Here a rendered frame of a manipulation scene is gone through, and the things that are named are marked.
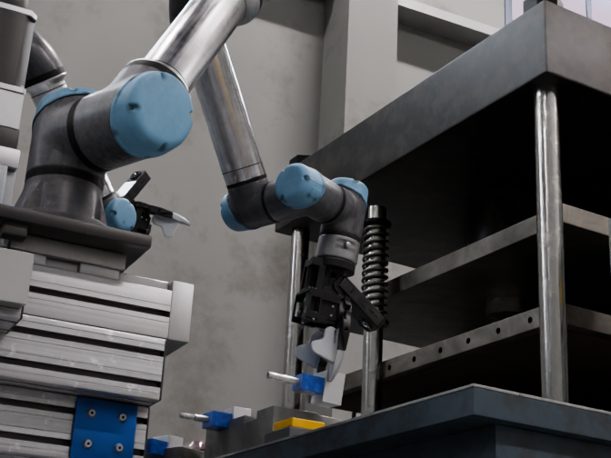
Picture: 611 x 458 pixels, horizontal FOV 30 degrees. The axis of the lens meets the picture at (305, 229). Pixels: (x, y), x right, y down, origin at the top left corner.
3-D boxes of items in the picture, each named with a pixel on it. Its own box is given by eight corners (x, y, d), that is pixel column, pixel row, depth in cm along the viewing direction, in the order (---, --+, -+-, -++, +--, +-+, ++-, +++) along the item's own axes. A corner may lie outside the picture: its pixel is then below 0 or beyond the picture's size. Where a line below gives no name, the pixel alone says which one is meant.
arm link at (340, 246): (348, 251, 208) (368, 242, 201) (345, 274, 206) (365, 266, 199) (312, 240, 205) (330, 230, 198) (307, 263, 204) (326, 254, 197)
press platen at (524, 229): (563, 222, 269) (562, 203, 270) (319, 325, 357) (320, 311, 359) (763, 283, 301) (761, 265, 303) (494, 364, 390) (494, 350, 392)
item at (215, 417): (184, 427, 202) (186, 397, 204) (172, 432, 206) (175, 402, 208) (249, 438, 208) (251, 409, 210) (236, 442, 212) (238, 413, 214)
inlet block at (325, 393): (270, 389, 189) (275, 357, 191) (259, 392, 194) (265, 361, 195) (341, 405, 194) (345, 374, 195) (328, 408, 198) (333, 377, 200)
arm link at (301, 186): (255, 210, 197) (295, 232, 204) (305, 196, 190) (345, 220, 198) (259, 169, 200) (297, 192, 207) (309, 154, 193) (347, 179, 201)
